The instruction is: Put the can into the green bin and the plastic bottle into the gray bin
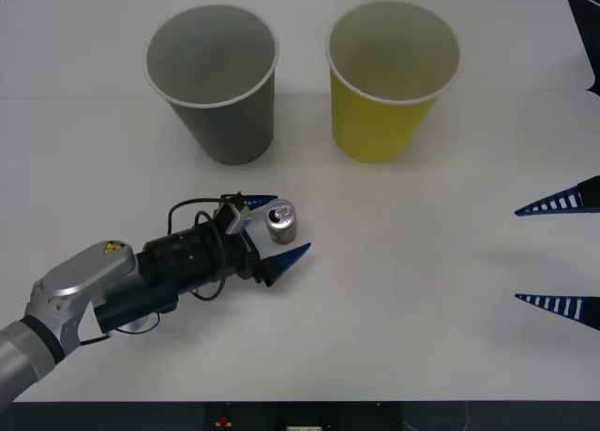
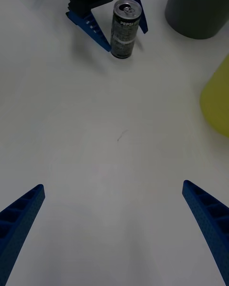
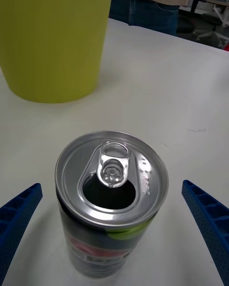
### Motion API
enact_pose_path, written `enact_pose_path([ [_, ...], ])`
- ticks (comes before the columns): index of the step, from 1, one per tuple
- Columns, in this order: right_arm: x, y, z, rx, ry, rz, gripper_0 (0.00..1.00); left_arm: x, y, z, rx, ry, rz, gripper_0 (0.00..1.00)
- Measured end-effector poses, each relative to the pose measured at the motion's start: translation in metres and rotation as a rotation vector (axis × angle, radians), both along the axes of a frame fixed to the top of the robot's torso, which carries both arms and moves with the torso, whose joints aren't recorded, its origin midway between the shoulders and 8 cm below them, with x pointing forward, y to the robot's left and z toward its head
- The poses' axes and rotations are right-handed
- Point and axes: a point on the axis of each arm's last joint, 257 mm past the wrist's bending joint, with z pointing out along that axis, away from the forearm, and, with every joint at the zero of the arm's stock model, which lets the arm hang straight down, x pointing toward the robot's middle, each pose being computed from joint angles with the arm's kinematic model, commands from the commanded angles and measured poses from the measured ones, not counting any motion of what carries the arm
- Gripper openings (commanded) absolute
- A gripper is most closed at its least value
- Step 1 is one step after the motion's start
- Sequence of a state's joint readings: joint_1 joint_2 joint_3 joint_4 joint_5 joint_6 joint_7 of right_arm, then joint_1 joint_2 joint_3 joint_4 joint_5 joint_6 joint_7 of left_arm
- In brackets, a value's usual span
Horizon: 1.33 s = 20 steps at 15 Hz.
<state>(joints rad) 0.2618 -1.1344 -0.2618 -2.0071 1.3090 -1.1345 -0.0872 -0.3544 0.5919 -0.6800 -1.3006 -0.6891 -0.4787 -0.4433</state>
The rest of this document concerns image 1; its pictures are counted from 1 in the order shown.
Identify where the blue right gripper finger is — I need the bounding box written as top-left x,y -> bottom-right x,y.
513,175 -> 600,217
514,292 -> 600,332

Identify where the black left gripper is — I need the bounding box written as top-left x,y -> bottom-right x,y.
200,194 -> 313,289

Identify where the silver drink can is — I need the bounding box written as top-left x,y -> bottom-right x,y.
265,199 -> 299,246

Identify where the grey plastic waste bin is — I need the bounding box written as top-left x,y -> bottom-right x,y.
142,4 -> 281,166

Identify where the yellow-green plastic waste bin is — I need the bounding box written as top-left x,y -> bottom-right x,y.
325,0 -> 462,164

